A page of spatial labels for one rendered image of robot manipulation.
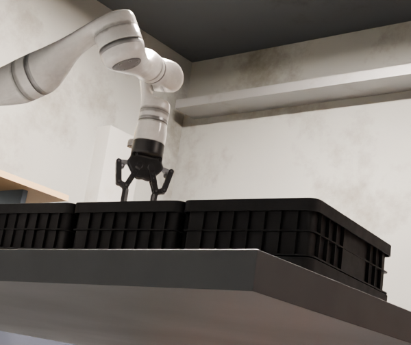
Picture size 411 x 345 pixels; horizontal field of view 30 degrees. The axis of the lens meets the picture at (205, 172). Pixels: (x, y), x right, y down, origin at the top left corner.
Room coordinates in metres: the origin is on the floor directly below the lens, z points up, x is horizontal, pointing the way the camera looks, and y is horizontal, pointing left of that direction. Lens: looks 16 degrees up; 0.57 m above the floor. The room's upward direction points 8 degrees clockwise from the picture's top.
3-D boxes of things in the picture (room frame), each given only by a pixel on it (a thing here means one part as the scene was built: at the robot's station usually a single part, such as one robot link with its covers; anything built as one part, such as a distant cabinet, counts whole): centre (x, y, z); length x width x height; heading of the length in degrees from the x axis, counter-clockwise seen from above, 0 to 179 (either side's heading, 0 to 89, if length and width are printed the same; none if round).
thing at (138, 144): (1.73, 0.14, 1.06); 0.08 x 0.08 x 0.09
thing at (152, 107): (1.74, 0.15, 1.23); 0.09 x 0.07 x 0.15; 77
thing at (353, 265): (1.60, -0.20, 0.87); 0.40 x 0.30 x 0.11; 145
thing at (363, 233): (1.60, -0.20, 0.92); 0.40 x 0.30 x 0.02; 145
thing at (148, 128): (1.75, 0.14, 1.13); 0.11 x 0.09 x 0.06; 10
